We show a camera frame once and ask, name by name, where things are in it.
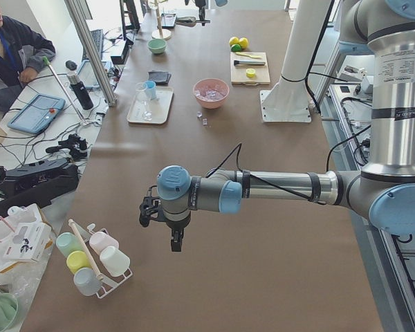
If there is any light blue cup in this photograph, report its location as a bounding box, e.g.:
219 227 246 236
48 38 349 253
145 80 157 100

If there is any white cup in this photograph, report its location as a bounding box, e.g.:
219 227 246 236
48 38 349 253
100 246 131 277

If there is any grey folded cloth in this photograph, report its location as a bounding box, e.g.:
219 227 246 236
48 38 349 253
148 71 172 86

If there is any yellow plastic knife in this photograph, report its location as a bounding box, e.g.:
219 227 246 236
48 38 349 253
235 52 262 59

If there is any steel muddler black tip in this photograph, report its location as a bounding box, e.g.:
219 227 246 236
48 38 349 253
233 59 266 66

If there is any yellow cup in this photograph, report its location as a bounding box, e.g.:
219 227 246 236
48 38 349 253
66 250 91 275

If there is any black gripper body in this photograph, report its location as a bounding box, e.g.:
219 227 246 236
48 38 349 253
156 199 190 230
194 0 206 10

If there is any pink bowl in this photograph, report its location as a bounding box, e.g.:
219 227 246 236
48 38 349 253
193 78 230 109

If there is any mint green cup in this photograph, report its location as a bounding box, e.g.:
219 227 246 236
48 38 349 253
55 232 82 258

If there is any blue teach pendant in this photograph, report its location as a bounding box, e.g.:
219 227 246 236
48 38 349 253
77 59 100 90
8 93 66 134

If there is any white wire cup rack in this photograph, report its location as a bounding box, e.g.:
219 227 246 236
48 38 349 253
68 219 133 299

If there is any bamboo cutting board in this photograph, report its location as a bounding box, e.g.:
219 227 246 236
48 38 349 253
230 52 270 85

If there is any yellow lemon upper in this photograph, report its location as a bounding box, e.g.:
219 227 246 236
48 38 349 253
229 36 239 46

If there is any aluminium frame post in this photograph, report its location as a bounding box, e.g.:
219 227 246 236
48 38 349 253
64 0 117 107

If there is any clear wine glass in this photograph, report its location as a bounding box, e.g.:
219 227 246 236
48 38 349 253
136 82 152 121

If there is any wooden cup tree stand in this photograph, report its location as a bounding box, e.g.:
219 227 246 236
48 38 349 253
148 0 172 40

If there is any silver metal ice scoop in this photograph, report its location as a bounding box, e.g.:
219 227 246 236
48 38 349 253
176 17 202 27

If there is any person in dark jacket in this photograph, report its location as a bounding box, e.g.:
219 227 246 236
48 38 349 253
0 9 56 113

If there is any light green bowl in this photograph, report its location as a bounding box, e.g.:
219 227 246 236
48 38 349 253
147 39 167 55

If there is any pink cup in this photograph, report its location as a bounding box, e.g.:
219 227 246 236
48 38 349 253
89 231 119 255

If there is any grey blue cup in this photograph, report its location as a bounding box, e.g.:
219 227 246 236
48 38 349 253
73 267 102 296

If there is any black tray with glasses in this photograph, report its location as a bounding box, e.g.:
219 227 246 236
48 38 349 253
160 13 176 29

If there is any cream rabbit serving tray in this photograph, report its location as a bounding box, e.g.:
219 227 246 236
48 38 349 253
127 86 174 125

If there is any white cardboard box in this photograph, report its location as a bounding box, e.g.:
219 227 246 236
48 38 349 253
0 203 53 273

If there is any half lemon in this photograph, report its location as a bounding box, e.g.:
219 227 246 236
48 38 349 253
246 68 256 77

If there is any black thermos bottle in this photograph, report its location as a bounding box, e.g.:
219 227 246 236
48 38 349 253
66 71 93 110

